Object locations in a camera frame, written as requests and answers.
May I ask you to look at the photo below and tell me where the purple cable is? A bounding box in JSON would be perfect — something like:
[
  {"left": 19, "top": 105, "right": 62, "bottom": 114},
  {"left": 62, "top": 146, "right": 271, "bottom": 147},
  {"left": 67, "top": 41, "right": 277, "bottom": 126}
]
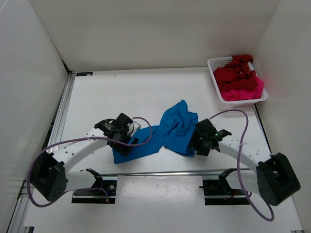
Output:
[
  {"left": 26, "top": 116, "right": 153, "bottom": 208},
  {"left": 208, "top": 109, "right": 275, "bottom": 222}
]

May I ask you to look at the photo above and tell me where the white plastic basket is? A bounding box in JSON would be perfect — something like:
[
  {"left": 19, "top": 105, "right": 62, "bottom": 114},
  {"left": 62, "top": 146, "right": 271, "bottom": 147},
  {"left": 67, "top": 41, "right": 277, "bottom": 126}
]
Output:
[{"left": 207, "top": 56, "right": 268, "bottom": 107}]

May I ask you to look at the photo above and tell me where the black label sticker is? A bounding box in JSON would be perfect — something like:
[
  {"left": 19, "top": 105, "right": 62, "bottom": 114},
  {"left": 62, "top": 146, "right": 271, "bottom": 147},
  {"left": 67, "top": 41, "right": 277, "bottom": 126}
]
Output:
[{"left": 76, "top": 72, "right": 93, "bottom": 77}]

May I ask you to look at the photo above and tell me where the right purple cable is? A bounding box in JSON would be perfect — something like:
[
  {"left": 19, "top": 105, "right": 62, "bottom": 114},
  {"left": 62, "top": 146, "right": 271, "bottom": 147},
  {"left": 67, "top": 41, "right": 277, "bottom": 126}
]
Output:
[{"left": 208, "top": 109, "right": 275, "bottom": 222}]

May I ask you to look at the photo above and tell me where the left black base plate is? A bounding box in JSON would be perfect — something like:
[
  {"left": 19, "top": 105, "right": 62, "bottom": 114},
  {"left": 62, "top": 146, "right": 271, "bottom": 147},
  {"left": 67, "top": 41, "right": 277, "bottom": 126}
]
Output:
[{"left": 71, "top": 168, "right": 118, "bottom": 204}]

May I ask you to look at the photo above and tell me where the aluminium frame rail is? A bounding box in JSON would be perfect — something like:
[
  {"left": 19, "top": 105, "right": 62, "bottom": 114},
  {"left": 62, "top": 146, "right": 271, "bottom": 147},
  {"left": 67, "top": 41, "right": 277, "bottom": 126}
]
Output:
[{"left": 12, "top": 68, "right": 269, "bottom": 233}]

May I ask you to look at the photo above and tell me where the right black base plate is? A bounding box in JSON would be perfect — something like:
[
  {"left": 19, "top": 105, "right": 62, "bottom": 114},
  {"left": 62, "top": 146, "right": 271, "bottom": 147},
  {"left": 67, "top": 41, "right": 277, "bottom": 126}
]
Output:
[{"left": 199, "top": 168, "right": 249, "bottom": 206}]

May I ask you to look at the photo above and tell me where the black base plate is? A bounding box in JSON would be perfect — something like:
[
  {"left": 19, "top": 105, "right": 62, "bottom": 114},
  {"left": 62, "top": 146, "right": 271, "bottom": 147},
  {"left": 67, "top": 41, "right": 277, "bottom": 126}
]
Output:
[
  {"left": 71, "top": 168, "right": 118, "bottom": 204},
  {"left": 199, "top": 168, "right": 249, "bottom": 206}
]

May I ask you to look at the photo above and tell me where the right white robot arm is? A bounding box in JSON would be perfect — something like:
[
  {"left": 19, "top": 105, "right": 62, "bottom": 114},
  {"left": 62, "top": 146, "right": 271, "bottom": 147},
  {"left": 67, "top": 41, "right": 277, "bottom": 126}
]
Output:
[{"left": 188, "top": 119, "right": 301, "bottom": 206}]

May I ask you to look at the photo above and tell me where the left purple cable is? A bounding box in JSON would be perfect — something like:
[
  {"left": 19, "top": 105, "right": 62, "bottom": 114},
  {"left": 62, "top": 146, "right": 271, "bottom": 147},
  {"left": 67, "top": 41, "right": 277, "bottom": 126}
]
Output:
[{"left": 26, "top": 116, "right": 153, "bottom": 208}]

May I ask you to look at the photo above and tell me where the dark red t shirt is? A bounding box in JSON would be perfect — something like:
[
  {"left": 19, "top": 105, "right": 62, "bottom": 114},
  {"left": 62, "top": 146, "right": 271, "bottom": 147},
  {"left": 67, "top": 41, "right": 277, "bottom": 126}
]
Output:
[{"left": 213, "top": 55, "right": 259, "bottom": 92}]

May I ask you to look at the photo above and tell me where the blue t shirt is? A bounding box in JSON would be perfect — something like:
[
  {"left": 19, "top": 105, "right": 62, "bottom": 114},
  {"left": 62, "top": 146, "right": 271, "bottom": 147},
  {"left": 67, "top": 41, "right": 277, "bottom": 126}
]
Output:
[{"left": 113, "top": 100, "right": 198, "bottom": 164}]

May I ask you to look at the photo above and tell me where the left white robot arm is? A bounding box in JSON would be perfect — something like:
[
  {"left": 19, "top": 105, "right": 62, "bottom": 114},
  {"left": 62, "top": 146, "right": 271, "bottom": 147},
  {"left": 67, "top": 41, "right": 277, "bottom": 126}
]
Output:
[{"left": 30, "top": 113, "right": 141, "bottom": 202}]

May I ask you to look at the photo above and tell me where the pink t shirt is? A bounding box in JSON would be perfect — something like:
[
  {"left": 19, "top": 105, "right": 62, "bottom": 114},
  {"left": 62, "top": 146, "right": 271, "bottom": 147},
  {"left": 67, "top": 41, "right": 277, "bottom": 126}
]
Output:
[{"left": 220, "top": 76, "right": 264, "bottom": 101}]

